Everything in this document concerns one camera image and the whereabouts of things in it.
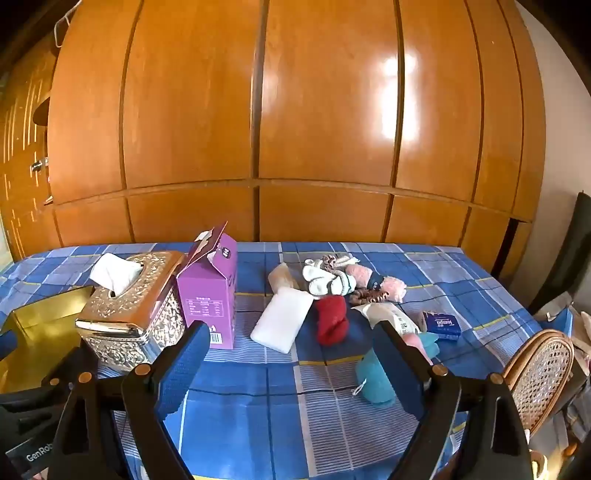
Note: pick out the pink fuzzy sock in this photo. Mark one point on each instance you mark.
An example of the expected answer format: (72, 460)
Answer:
(358, 272)

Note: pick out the beige wet wipes pack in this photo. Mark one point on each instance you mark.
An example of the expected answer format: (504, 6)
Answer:
(392, 316)

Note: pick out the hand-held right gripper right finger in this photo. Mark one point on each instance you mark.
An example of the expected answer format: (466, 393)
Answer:
(397, 369)

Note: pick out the wooden door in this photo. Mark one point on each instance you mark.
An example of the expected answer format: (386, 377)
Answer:
(23, 184)

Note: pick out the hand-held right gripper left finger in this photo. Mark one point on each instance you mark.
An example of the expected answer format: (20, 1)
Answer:
(184, 369)

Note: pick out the gold cardboard box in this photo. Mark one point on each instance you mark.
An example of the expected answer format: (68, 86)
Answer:
(41, 332)

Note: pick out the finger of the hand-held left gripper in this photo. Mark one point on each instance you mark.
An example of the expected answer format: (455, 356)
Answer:
(69, 369)

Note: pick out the red rolled sock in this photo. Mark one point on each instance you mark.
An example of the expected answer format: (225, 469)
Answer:
(330, 323)

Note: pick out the white facial tissue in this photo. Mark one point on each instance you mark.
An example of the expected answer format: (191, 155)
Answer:
(113, 274)

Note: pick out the blue plaid bed sheet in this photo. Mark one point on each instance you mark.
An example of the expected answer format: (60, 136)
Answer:
(258, 406)

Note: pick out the brown satin scrunchie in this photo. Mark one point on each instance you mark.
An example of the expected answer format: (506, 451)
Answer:
(369, 295)

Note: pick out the patterned scrunchie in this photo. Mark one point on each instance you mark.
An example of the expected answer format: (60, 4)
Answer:
(330, 261)

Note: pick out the purple carton box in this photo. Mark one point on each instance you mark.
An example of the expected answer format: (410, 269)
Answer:
(207, 300)

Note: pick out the pink and teal sock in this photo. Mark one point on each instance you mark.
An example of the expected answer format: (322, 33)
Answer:
(427, 346)

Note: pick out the ornate silver tissue box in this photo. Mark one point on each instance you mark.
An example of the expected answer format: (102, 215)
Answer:
(134, 318)

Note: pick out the blue tissue packet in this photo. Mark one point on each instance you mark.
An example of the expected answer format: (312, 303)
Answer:
(441, 325)

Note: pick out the white soft pack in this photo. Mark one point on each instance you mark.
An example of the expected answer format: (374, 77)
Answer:
(281, 318)

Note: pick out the beige soft pack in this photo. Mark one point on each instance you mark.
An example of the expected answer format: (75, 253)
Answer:
(282, 277)

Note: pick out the white sock with teal band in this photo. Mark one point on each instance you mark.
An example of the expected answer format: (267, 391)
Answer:
(318, 281)

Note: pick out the wooden wardrobe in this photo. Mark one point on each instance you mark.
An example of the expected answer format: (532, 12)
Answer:
(323, 115)

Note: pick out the teal rolled sock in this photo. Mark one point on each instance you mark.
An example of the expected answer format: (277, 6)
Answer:
(374, 383)

